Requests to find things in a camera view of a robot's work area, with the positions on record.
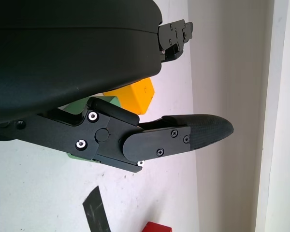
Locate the green cube block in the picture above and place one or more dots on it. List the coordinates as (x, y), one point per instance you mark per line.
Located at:
(111, 102)

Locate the red cube block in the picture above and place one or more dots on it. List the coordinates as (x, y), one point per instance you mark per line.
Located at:
(157, 227)

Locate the black tape strip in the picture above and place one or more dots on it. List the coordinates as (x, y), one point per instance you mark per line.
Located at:
(96, 210)

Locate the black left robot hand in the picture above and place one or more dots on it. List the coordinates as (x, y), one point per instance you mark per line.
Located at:
(62, 60)

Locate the yellow cube block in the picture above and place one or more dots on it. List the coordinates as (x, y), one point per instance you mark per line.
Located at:
(137, 96)

